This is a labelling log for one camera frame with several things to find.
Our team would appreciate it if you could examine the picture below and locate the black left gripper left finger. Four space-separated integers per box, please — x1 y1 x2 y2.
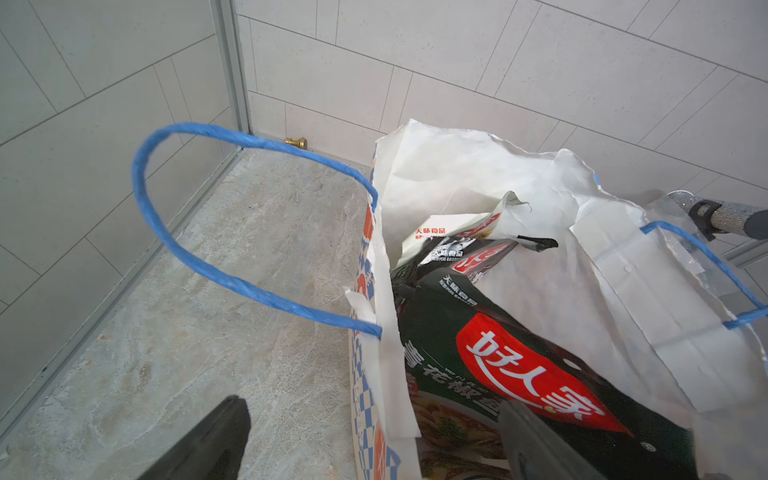
139 395 251 480

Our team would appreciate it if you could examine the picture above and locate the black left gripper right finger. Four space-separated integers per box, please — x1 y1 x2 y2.
498 400 604 480

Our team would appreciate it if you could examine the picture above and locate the dark green seasoning packet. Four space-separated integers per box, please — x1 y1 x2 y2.
394 267 697 479

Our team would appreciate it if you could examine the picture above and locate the black red seasoning packet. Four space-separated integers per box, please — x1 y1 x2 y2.
390 235 559 285

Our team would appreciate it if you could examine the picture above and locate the brass wall fitting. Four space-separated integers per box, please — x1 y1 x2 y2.
284 137 308 150

